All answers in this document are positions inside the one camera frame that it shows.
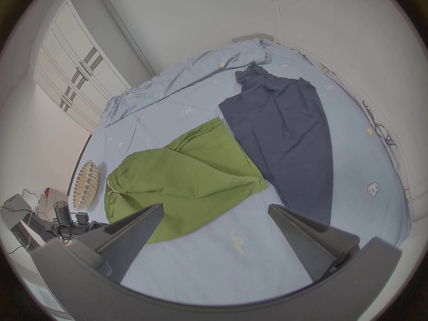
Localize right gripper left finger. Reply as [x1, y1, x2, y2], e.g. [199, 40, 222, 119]
[78, 203, 164, 284]

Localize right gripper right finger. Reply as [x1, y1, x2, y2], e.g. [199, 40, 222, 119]
[268, 204, 361, 284]

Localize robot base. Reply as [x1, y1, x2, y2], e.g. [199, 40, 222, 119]
[3, 244, 72, 321]

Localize round woven basket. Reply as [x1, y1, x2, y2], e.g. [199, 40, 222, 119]
[72, 160, 100, 211]

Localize green shorts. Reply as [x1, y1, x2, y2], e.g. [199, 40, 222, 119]
[104, 116, 269, 245]

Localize bed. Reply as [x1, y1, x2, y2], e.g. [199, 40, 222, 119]
[68, 0, 428, 306]

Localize black T-shirt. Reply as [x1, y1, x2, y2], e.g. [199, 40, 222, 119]
[218, 62, 335, 227]

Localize pale blue quilt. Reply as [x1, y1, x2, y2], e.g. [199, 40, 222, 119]
[102, 38, 273, 128]

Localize white wardrobe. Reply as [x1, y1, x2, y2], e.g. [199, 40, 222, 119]
[33, 0, 158, 135]

